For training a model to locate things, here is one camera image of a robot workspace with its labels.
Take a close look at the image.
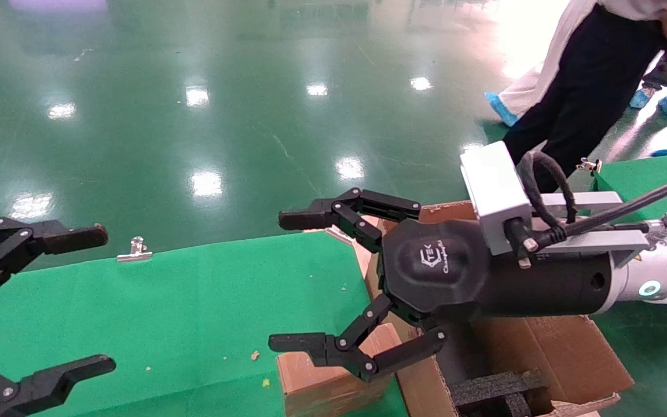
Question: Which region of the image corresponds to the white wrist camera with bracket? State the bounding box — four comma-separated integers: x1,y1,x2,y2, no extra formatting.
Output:
460,141,654,270

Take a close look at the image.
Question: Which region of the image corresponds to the small brown cardboard box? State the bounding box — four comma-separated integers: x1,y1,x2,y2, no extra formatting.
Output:
276,323,405,417

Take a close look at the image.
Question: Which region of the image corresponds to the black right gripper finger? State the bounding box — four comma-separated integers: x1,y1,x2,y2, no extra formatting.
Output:
278,187,422,254
268,294,448,383

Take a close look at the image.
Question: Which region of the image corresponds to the person in white trousers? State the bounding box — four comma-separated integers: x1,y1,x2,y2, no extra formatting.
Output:
484,0,600,127

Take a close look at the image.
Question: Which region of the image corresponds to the large open brown carton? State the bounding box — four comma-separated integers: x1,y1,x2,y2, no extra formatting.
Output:
362,200,636,417

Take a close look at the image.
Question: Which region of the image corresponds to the large green table cloth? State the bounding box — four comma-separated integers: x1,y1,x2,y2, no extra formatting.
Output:
0,231,411,417

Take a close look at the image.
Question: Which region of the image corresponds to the person in black trousers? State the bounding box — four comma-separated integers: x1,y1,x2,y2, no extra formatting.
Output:
501,0,667,195

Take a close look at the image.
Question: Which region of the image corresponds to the black foam insert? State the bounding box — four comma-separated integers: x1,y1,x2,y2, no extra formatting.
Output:
449,370,549,417

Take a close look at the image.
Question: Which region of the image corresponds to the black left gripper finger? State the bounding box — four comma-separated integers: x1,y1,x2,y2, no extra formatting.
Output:
0,354,118,417
0,217,109,302

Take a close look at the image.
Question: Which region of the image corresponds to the small green table cloth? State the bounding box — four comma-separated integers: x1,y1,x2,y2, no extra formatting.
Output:
593,152,667,226

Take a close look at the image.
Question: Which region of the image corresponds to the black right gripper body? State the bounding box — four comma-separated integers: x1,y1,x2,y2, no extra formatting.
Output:
380,217,613,330

